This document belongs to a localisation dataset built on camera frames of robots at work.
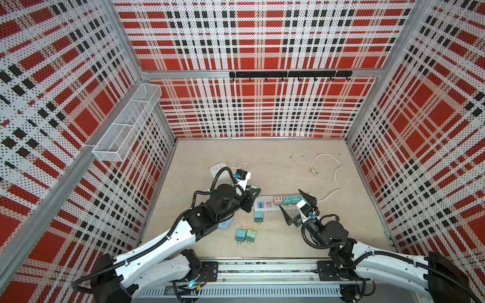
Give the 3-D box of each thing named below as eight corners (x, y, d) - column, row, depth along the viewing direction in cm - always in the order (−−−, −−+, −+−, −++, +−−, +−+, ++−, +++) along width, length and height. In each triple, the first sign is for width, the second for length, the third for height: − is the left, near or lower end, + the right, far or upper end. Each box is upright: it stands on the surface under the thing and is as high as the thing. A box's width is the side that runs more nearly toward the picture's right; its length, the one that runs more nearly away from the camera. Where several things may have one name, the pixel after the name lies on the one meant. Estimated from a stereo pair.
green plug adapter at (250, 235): (244, 242, 83) (244, 241, 81) (247, 229, 86) (247, 228, 85) (253, 245, 82) (253, 243, 80) (256, 231, 86) (256, 230, 84)
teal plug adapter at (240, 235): (235, 243, 82) (235, 242, 81) (236, 230, 86) (235, 228, 84) (246, 243, 82) (246, 242, 81) (246, 230, 86) (246, 228, 84)
